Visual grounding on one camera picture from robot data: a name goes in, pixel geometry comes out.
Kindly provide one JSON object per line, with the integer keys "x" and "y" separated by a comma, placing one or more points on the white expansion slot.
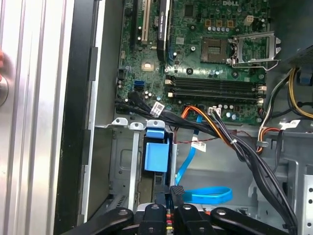
{"x": 144, "y": 22}

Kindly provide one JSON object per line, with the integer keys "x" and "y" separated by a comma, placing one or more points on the black graphics card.
{"x": 163, "y": 29}

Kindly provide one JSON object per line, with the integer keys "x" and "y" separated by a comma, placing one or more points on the metal socket cover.
{"x": 252, "y": 36}

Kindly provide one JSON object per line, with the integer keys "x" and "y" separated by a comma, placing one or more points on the CPU socket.
{"x": 214, "y": 49}

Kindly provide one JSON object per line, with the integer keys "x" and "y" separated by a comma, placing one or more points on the black RAM slot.
{"x": 215, "y": 79}
{"x": 215, "y": 92}
{"x": 215, "y": 97}
{"x": 215, "y": 85}

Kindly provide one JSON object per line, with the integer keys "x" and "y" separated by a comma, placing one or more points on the hard disk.
{"x": 156, "y": 154}

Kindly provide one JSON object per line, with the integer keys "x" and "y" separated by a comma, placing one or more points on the black open PC case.
{"x": 75, "y": 98}

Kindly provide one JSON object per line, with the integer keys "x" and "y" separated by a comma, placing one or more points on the green motherboard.
{"x": 190, "y": 71}

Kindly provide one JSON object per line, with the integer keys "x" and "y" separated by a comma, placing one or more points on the grey metal disk bay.
{"x": 124, "y": 159}

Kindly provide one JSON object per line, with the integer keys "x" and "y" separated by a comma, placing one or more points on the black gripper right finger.
{"x": 188, "y": 220}

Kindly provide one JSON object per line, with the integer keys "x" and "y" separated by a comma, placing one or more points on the grey power supply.
{"x": 291, "y": 22}

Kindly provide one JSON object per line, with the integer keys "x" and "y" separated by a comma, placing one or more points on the black expansion slot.
{"x": 134, "y": 24}

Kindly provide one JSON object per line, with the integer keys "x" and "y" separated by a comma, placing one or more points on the person's hand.
{"x": 3, "y": 63}

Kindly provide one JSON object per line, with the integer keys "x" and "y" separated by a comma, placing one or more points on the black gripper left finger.
{"x": 155, "y": 220}

